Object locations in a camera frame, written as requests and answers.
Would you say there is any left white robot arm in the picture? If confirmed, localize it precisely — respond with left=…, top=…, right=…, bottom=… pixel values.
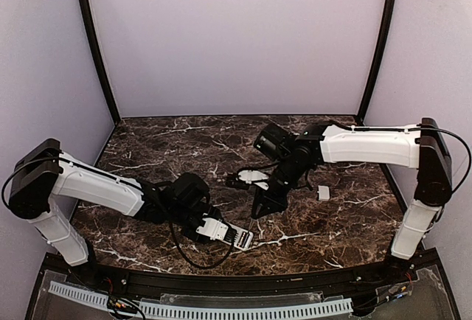
left=1, top=139, right=230, bottom=266

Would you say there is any black front table rail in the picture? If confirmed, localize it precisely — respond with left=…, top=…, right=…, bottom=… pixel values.
left=78, top=263, right=393, bottom=296

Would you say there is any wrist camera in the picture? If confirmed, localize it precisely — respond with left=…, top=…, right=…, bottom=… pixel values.
left=196, top=218, right=240, bottom=243
left=225, top=170, right=268, bottom=190

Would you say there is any white battery cover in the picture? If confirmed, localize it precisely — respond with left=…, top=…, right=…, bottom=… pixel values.
left=317, top=185, right=330, bottom=201

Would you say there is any white slotted cable duct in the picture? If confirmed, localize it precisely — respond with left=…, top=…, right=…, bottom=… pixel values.
left=48, top=281, right=353, bottom=319

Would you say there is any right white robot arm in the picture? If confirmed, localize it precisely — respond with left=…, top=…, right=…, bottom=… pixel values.
left=251, top=118, right=459, bottom=260

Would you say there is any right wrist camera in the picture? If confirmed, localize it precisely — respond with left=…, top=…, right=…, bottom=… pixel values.
left=225, top=170, right=268, bottom=190

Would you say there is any left black frame post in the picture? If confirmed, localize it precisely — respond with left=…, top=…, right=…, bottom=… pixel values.
left=78, top=0, right=121, bottom=125

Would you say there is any white remote control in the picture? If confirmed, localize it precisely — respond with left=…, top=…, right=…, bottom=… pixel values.
left=223, top=224, right=254, bottom=251

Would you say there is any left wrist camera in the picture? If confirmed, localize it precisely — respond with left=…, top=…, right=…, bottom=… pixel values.
left=196, top=218, right=240, bottom=243

